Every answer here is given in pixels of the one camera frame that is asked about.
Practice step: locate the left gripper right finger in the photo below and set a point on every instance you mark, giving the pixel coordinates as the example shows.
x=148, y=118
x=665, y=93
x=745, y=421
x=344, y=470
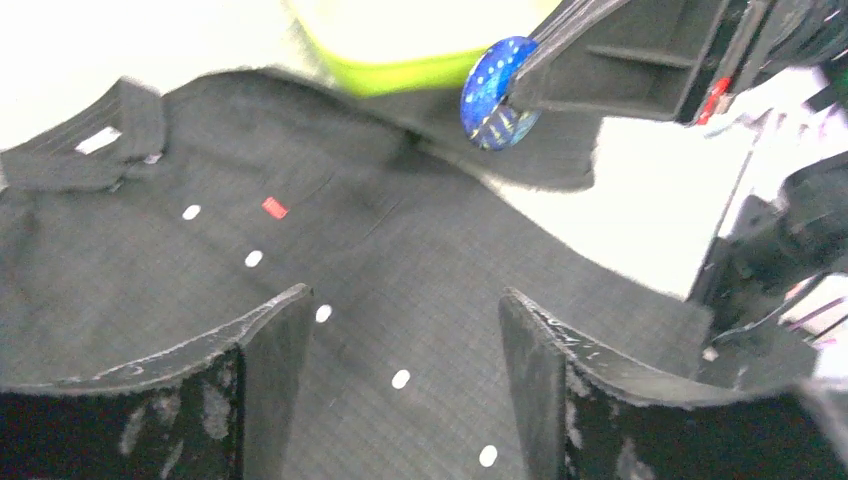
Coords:
x=586, y=411

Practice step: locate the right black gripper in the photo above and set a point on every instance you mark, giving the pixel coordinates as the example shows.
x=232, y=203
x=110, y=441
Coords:
x=681, y=61

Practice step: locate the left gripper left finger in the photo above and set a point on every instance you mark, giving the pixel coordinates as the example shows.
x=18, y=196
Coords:
x=217, y=406

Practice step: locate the black pinstriped shirt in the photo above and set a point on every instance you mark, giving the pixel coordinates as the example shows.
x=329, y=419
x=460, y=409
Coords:
x=147, y=220

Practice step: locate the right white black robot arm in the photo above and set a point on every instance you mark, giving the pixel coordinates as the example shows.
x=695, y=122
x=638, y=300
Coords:
x=746, y=277

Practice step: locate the lime green plastic basin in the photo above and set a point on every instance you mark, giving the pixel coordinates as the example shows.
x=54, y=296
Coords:
x=379, y=47

